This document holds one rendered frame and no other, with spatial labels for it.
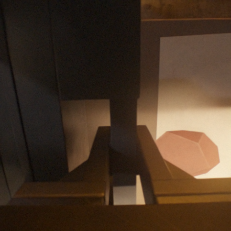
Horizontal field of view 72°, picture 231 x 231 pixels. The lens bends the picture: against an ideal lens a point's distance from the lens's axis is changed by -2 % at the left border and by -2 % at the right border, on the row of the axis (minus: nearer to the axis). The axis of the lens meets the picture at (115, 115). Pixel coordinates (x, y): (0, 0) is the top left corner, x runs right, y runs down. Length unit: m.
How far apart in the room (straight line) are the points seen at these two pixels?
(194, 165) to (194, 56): 0.21
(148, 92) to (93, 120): 0.12
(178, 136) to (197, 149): 0.04
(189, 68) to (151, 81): 0.07
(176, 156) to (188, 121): 0.07
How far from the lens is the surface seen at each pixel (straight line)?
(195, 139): 0.34
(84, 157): 0.16
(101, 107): 0.32
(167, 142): 0.34
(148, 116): 0.33
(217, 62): 0.36
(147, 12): 1.33
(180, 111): 0.34
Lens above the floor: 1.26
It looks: 74 degrees down
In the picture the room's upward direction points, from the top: 178 degrees counter-clockwise
